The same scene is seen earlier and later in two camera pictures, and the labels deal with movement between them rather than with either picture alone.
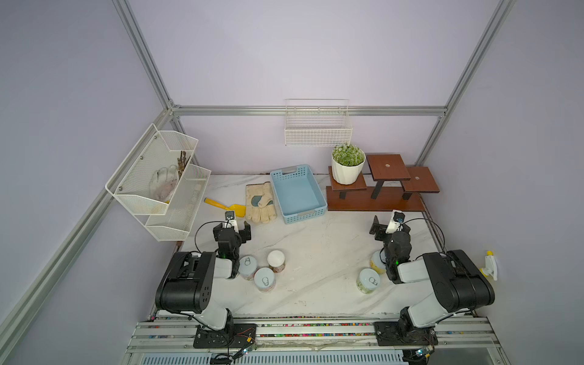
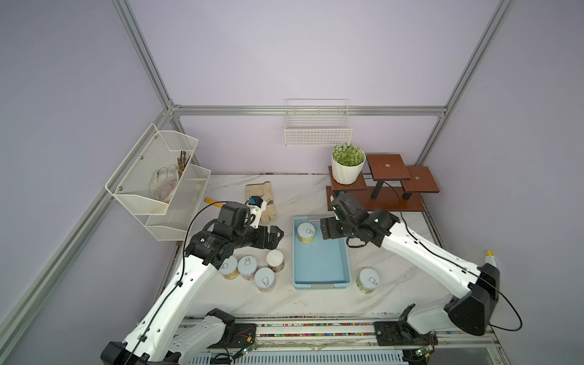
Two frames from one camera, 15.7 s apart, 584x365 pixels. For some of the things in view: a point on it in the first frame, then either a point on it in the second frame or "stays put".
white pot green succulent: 347,160 stays put
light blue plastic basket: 299,192 to 323,263
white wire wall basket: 318,122 stays put
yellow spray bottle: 490,265 stays put
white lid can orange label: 276,261 stays put
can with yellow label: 376,262 to 306,232
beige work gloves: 260,204 stays put
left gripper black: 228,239 to 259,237
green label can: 368,280 stays put
